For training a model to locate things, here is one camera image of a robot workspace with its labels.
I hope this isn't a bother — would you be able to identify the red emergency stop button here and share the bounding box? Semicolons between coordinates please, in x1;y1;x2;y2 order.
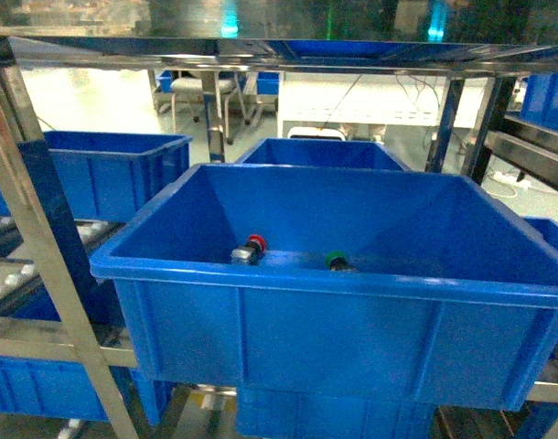
231;234;267;265

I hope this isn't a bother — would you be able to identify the blue bin on left rack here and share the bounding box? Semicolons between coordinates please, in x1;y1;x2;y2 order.
90;163;558;412

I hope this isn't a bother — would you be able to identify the blue bin lower rack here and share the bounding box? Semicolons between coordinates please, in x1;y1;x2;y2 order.
236;387;436;438

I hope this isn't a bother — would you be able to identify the blue bin far left rack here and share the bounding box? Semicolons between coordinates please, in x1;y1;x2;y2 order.
18;131;193;223

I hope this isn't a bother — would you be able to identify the blue bin behind target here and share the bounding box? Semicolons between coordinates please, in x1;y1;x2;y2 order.
235;138;411;171

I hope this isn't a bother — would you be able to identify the blue bin rack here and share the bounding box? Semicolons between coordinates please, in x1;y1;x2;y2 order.
18;131;193;223
236;387;436;438

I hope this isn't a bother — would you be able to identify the green push button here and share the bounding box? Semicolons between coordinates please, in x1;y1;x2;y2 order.
325;251;358;273

